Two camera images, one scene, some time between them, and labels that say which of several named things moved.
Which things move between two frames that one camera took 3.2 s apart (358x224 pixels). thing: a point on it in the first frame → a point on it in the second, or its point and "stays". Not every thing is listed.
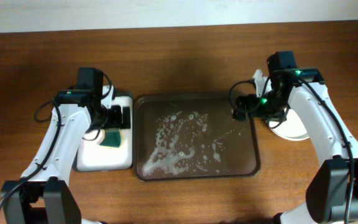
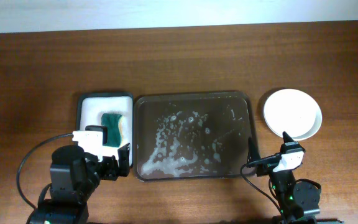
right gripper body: [271, 107] → [281, 180]
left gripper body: [112, 118] → [106, 168]
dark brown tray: [186, 136] stays
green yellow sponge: [113, 138] stays
